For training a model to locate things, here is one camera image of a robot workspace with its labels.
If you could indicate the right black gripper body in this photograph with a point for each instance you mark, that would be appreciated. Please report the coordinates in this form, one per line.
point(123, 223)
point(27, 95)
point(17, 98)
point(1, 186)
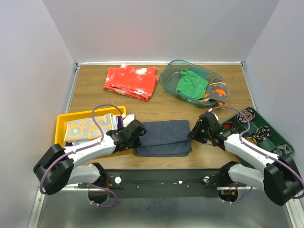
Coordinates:
point(204, 135)

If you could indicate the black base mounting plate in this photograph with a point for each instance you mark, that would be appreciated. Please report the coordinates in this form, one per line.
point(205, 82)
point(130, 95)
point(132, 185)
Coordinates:
point(166, 183)

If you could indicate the rolled patterned sock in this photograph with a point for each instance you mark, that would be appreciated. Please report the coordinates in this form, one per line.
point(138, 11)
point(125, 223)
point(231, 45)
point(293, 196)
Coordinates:
point(262, 133)
point(246, 114)

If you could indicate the grey rolled sock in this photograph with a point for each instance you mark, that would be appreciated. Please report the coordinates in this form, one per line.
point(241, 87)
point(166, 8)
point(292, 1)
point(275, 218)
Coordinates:
point(283, 149)

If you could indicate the green towel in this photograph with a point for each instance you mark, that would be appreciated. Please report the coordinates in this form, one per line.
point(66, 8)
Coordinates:
point(192, 85)

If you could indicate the orange black rolled sock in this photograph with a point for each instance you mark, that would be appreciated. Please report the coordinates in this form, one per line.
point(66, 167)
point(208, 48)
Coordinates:
point(229, 125)

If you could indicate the yellow rolled sock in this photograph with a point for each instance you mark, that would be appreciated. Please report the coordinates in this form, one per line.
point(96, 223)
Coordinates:
point(251, 140)

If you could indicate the red white folded towel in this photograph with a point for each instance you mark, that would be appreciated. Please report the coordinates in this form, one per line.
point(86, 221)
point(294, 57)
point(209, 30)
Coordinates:
point(132, 81)

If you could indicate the teal plastic basket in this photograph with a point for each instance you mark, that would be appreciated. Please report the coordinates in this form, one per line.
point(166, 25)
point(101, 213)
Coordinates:
point(171, 75)

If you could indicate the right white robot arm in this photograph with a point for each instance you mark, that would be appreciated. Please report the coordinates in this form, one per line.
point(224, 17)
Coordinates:
point(277, 176)

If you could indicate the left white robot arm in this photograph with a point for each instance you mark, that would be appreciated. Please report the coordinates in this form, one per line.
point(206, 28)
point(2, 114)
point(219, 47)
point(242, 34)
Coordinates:
point(55, 167)

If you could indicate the green divided organizer box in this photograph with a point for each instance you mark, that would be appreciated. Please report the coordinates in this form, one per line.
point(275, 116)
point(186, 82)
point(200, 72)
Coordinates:
point(275, 139)

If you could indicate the yellow plastic tray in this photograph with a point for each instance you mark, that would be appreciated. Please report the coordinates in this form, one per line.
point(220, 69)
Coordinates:
point(63, 119)

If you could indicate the grey orange towel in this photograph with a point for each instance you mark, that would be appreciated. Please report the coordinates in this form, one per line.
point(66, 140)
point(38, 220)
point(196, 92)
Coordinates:
point(217, 91)

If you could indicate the dark blue towel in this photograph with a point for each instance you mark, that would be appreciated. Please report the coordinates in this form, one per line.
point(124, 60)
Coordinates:
point(165, 139)

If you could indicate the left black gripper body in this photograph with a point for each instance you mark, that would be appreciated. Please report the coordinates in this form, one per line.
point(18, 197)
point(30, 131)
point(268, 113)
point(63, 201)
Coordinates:
point(134, 143)

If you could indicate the yellow grey duck towel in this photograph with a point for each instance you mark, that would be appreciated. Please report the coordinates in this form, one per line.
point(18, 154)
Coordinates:
point(88, 128)

